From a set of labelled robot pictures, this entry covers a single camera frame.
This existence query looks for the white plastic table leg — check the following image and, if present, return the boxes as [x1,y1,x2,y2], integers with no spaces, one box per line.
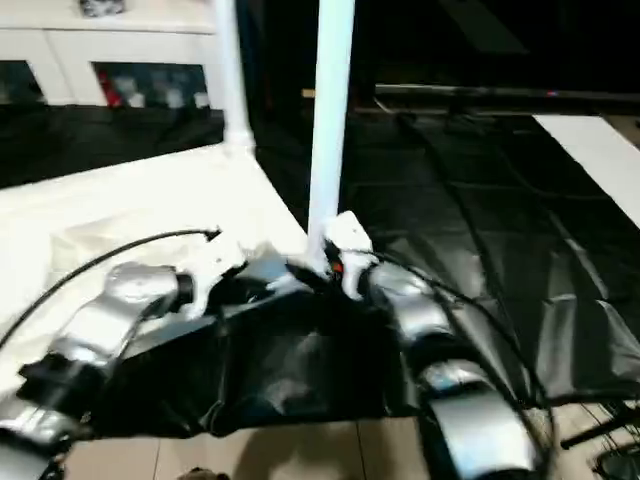
[304,0,358,275]
[211,0,257,157]

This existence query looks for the white glass-door cabinet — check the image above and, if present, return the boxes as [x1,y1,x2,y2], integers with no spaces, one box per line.
[0,0,227,109]

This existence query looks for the white board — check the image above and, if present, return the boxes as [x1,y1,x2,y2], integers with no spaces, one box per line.
[531,113,640,227]

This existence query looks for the red item in cabinet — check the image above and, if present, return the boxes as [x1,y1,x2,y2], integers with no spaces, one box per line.
[98,68,124,108]

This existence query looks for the black stand leg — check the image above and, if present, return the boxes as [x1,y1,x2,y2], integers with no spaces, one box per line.
[559,408,640,450]

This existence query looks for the black table mat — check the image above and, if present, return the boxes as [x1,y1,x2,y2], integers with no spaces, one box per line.
[0,102,640,441]

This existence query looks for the black rod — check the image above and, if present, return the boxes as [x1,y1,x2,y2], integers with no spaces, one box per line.
[373,83,640,102]

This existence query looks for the black floor cables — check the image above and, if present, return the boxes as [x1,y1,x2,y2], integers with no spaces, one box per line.
[592,397,640,480]

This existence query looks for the white plastic table top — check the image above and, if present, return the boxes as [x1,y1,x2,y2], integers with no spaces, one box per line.
[0,141,327,402]

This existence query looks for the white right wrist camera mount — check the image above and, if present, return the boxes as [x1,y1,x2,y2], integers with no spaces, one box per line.
[321,210,375,302]

